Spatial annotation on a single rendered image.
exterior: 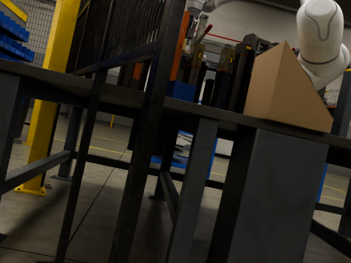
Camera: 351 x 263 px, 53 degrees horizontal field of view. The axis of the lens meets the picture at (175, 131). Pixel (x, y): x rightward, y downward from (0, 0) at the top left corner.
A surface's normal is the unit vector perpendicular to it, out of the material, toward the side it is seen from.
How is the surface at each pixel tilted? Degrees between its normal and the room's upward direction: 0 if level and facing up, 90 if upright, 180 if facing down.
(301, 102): 90
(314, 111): 90
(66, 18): 90
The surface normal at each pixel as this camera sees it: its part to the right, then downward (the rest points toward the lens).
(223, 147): 0.10, 0.04
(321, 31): -0.23, 0.60
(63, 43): 0.40, 0.11
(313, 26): -0.62, 0.49
